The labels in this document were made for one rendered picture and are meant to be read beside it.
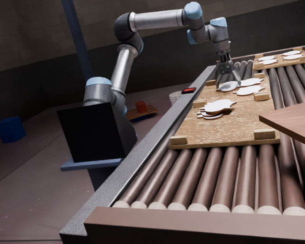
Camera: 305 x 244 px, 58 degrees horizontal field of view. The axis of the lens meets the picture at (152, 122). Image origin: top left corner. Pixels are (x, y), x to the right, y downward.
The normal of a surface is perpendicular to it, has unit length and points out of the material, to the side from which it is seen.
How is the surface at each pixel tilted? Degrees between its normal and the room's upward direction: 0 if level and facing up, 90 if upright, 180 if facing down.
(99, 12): 90
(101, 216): 0
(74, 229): 0
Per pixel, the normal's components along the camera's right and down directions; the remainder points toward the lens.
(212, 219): -0.22, -0.93
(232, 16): -0.22, 0.35
